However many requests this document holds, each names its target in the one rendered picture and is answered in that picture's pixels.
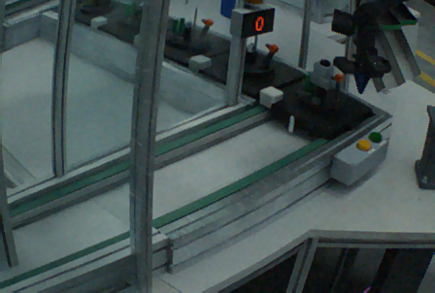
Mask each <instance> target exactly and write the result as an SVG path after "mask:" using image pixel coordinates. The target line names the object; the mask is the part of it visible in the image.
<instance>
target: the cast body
mask: <svg viewBox="0 0 435 293"><path fill-rule="evenodd" d="M308 73H309V74H311V78H310V82H312V83H315V84H316V85H318V86H321V87H323V88H324V89H327V90H330V89H332V88H334V87H335V84H336V81H334V80H332V79H330V77H332V76H333V75H334V66H333V65H331V62H330V61H328V60H325V59H321V60H320V61H318V62H316V63H314V70H313V72H311V71H309V72H308Z"/></svg>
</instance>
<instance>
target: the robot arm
mask: <svg viewBox="0 0 435 293"><path fill-rule="evenodd" d="M360 1H361V2H360V3H359V4H360V6H359V7H358V8H357V9H356V10H355V11H354V12H353V15H352V14H350V13H347V12H343V11H340V10H337V9H336V8H334V13H333V15H334V16H333V18H332V22H331V31H332V32H335V33H340V34H344V35H346V36H349V37H350V36H351V35H352V34H354V33H355V27H356V25H357V33H356V34H357V38H356V41H353V43H354V44H355V46H356V49H355V53H353V54H352V58H353V59H354V61H349V60H348V59H347V58H346V57H342V56H336V57H334V59H333V63H332V64H333V66H335V67H336V68H338V69H339V71H341V72H342V73H344V74H353V77H354V80H355V84H356V87H357V91H358V93H359V94H362V93H363V90H365V87H366V85H367V83H368V81H369V80H370V79H371V78H373V79H375V78H382V77H383V76H384V74H388V72H390V71H391V66H390V63H389V61H388V59H384V58H383V57H381V56H378V52H377V50H378V49H376V48H375V44H376V37H377V35H376V33H377V31H380V32H381V33H382V32H383V28H382V26H381V25H379V22H378V21H377V22H373V21H375V20H377V19H378V18H379V17H380V16H382V15H383V14H384V13H385V12H386V11H387V10H389V9H390V8H393V7H395V6H398V5H400V4H401V3H403V2H405V1H406V2H407V1H408V0H360ZM422 1H424V2H426V3H427V4H429V5H431V6H434V10H435V0H422ZM364 21H366V22H364Z"/></svg>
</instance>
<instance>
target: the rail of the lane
mask: <svg viewBox="0 0 435 293"><path fill-rule="evenodd" d="M392 119H393V115H392V114H389V113H388V112H385V111H384V110H382V111H380V112H379V113H378V114H375V115H373V116H372V117H370V118H369V119H367V120H366V121H364V122H363V123H362V120H361V119H359V120H357V121H356V122H353V123H351V124H350V131H348V132H346V133H345V134H343V135H342V136H341V137H339V138H337V139H335V140H334V141H332V142H330V143H329V144H327V145H325V146H323V147H321V148H319V149H317V150H315V151H314V152H312V153H310V154H308V155H306V156H304V157H303V158H301V159H299V160H298V161H296V162H294V163H292V164H290V165H288V166H286V167H284V168H282V169H280V170H279V171H278V172H276V173H274V174H272V175H271V176H270V177H268V178H266V179H263V180H261V181H259V182H257V183H255V184H253V185H250V186H249V187H247V188H245V189H243V190H241V191H239V192H237V193H235V194H233V195H231V196H229V197H227V198H225V199H223V200H221V201H219V202H217V203H215V204H213V205H211V206H208V207H206V208H204V209H202V210H200V211H199V212H196V213H194V214H192V215H188V216H186V217H184V218H182V219H181V220H179V221H175V222H173V223H171V224H169V225H167V226H166V225H165V226H164V227H162V228H160V229H157V230H158V234H161V233H163V234H164V235H166V236H167V237H169V239H168V245H166V246H167V247H168V257H167V261H168V263H167V262H166V263H165V264H166V265H168V266H167V273H169V274H172V275H174V274H175V273H178V272H180V271H182V270H184V269H186V268H187V267H191V266H193V265H194V264H197V263H198V262H200V261H204V260H205V259H207V258H208V257H211V256H213V255H215V254H216V253H220V252H221V251H223V250H225V249H227V248H228V247H231V246H232V245H234V244H236V243H237V242H239V241H242V240H244V239H246V238H248V237H249V236H251V235H253V234H254V233H256V232H258V231H260V230H261V229H263V228H265V227H267V226H269V225H271V224H273V223H275V222H276V221H277V220H279V219H281V218H282V217H284V216H286V215H288V214H289V213H291V212H293V211H295V210H297V209H298V208H299V207H301V206H303V205H304V204H306V203H308V202H309V201H310V200H311V199H313V198H314V197H315V196H317V195H319V194H320V193H321V192H322V191H324V190H325V189H327V188H329V187H330V186H331V185H333V184H335V183H336V182H337V181H338V180H337V179H334V178H332V177H331V176H329V173H330V169H331V165H332V160H333V155H335V154H337V153H339V152H340V151H341V150H343V149H344V148H346V147H348V146H350V145H351V144H352V143H354V142H356V141H357V140H359V139H360V138H362V137H364V136H366V135H367V134H369V133H370V132H372V131H373V132H378V133H379V134H381V135H382V136H383V137H385V138H386V139H388V140H389V137H390V130H391V126H392Z"/></svg>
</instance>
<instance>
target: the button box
mask: <svg viewBox="0 0 435 293"><path fill-rule="evenodd" d="M372 132H373V131H372ZM372 132H370V133H372ZM370 133H369V134H367V135H366V136H364V137H362V138H360V139H359V140H367V141H368V142H370V144H371V146H370V148H369V149H367V150H365V149H359V147H358V146H357V142H358V141H359V140H357V141H356V142H354V143H352V144H351V145H350V146H348V147H346V148H344V149H343V150H341V151H340V152H339V153H337V154H335V155H333V160H332V165H331V169H330V173H329V176H331V177H332V178H334V179H337V180H338V181H340V182H341V183H344V184H346V185H348V186H350V185H351V184H353V183H354V182H355V181H357V180H358V179H360V178H361V177H362V176H364V175H365V174H366V173H368V172H369V171H370V170H372V168H374V167H375V166H376V165H378V164H379V163H380V162H381V161H383V160H385V158H386V152H387V146H388V143H389V140H388V139H386V138H385V137H382V140H381V141H380V142H374V141H372V140H371V139H370Z"/></svg>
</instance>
